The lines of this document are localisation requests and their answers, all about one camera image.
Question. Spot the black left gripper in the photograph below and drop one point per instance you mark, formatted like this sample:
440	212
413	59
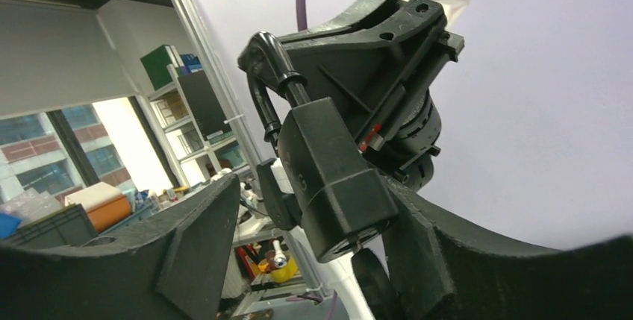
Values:
376	60

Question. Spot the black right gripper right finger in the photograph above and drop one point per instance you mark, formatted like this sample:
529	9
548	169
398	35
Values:
443	266

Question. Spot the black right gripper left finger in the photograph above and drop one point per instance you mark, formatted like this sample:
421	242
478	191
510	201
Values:
171	265

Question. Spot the large black padlock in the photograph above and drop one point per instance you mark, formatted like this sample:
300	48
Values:
343	200

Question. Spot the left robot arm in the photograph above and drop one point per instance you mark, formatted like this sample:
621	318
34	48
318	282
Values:
411	168

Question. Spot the cluttered background shelf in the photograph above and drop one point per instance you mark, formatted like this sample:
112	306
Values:
56	57

